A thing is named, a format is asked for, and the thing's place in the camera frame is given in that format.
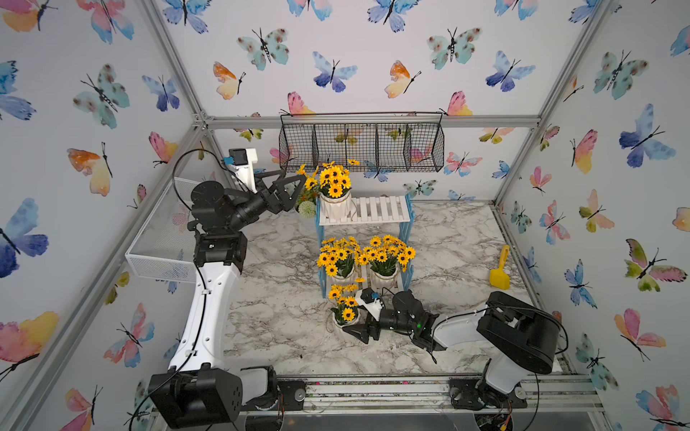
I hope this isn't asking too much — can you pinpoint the white mesh wall basket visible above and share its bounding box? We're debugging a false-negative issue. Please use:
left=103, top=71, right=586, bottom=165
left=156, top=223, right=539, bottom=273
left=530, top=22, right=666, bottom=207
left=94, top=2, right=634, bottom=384
left=125, top=177, right=230, bottom=286

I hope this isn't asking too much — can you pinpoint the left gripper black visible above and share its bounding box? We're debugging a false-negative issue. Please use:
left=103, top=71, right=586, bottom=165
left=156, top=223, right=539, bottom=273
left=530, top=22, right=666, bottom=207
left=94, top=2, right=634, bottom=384
left=226, top=169, right=303, bottom=237

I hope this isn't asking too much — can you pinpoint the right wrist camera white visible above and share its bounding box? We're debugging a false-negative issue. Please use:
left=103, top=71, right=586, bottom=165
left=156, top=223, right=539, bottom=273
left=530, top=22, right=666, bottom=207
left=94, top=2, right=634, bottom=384
left=355, top=287, right=385, bottom=321

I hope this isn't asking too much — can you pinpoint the red green flower pot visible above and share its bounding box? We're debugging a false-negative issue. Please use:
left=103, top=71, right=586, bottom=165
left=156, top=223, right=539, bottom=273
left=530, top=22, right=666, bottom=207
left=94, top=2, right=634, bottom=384
left=295, top=187, right=319, bottom=218

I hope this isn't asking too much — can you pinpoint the blue white slatted shelf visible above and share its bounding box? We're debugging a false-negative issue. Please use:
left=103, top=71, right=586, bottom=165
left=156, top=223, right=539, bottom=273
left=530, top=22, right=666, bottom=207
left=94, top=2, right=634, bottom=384
left=314, top=196, right=415, bottom=299

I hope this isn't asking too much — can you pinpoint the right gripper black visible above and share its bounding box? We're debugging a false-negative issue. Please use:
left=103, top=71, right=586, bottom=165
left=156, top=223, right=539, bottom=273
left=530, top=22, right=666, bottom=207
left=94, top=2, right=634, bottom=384
left=340, top=298, right=416, bottom=346

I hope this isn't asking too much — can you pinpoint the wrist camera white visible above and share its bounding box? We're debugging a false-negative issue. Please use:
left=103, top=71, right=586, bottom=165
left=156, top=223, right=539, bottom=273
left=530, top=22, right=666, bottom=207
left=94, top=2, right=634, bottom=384
left=355, top=287, right=385, bottom=321
left=224, top=148, right=258, bottom=192

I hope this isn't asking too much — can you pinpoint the black wire wall basket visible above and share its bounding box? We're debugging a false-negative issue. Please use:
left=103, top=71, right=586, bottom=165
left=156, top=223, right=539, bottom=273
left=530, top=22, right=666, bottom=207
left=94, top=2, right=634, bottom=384
left=272, top=111, right=446, bottom=173

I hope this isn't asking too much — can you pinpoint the sunflower pot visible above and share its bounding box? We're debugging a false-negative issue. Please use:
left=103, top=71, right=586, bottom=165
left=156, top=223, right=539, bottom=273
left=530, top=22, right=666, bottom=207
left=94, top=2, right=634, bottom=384
left=296, top=159, right=360, bottom=220
left=355, top=235, right=417, bottom=291
left=317, top=236, right=362, bottom=286
left=327, top=277, right=366, bottom=328

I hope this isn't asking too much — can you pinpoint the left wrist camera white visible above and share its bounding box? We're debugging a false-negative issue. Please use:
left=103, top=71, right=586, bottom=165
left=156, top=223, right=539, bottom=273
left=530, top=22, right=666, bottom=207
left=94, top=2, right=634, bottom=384
left=224, top=148, right=258, bottom=192

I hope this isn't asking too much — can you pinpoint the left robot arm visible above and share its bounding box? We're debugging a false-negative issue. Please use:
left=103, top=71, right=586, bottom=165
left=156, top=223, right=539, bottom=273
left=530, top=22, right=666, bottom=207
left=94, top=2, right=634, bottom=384
left=145, top=171, right=307, bottom=430

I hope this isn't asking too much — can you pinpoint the yellow toy shovel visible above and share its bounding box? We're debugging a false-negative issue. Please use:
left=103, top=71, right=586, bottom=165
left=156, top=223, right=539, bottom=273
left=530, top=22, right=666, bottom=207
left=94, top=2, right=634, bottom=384
left=489, top=245, right=510, bottom=290

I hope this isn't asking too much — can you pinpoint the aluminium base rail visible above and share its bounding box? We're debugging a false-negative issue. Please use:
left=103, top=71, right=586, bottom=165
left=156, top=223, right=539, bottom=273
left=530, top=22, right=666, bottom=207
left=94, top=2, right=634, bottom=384
left=150, top=374, right=605, bottom=417

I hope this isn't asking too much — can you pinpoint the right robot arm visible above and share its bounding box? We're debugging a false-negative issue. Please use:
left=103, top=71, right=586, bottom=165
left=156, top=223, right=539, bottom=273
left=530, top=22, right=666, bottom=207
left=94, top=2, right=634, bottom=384
left=340, top=288, right=564, bottom=411

